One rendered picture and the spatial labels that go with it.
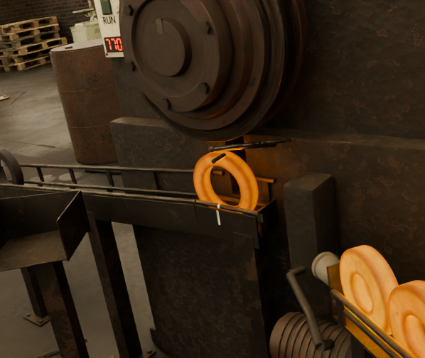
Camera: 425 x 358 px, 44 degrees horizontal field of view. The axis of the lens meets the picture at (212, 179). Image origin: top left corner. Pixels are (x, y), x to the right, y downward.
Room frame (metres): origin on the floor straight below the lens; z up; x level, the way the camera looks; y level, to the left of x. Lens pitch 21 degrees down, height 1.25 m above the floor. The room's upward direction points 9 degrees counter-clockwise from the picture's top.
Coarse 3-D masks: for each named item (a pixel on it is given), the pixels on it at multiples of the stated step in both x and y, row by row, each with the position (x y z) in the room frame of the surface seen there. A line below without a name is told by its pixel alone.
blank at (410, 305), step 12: (396, 288) 0.66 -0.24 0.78; (408, 288) 0.63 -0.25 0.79; (420, 288) 0.62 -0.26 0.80; (396, 300) 0.66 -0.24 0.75; (408, 300) 0.63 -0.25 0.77; (420, 300) 0.60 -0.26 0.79; (396, 312) 0.66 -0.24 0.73; (408, 312) 0.63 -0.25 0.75; (420, 312) 0.60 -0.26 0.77; (396, 324) 0.66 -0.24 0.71; (408, 324) 0.64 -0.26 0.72; (420, 324) 0.65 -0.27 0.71; (396, 336) 0.66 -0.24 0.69; (408, 336) 0.64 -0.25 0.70; (420, 336) 0.64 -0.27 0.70; (408, 348) 0.63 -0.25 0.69; (420, 348) 0.62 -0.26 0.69
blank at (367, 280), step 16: (352, 256) 0.78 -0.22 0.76; (368, 256) 0.75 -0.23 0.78; (352, 272) 0.79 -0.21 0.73; (368, 272) 0.73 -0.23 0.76; (384, 272) 0.72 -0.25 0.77; (352, 288) 0.79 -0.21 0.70; (368, 288) 0.80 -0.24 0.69; (384, 288) 0.70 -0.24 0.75; (368, 304) 0.77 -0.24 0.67; (384, 304) 0.69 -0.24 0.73; (384, 320) 0.69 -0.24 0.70
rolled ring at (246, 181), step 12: (204, 156) 1.24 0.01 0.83; (216, 156) 1.21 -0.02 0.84; (228, 156) 1.20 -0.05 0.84; (204, 168) 1.24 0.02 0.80; (228, 168) 1.19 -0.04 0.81; (240, 168) 1.17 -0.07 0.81; (204, 180) 1.26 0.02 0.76; (240, 180) 1.17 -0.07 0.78; (252, 180) 1.17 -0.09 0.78; (204, 192) 1.25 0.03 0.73; (252, 192) 1.16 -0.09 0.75; (240, 204) 1.18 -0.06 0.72; (252, 204) 1.16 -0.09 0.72
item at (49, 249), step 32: (64, 192) 1.45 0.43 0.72; (0, 224) 1.45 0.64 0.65; (32, 224) 1.46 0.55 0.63; (64, 224) 1.28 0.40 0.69; (0, 256) 1.36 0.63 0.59; (32, 256) 1.31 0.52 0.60; (64, 256) 1.26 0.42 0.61; (64, 288) 1.35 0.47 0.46; (64, 320) 1.33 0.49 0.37; (64, 352) 1.33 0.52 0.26
